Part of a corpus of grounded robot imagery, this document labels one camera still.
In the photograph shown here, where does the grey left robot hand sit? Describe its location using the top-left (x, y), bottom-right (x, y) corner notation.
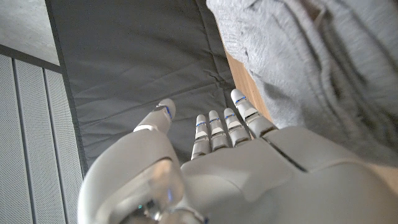
top-left (76, 88), bottom-right (398, 224)

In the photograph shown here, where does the grey folded cloth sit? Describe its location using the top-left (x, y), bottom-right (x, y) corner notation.
top-left (206, 0), bottom-right (398, 167)

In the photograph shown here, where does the black backdrop curtain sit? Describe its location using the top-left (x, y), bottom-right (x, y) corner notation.
top-left (45, 0), bottom-right (237, 175)

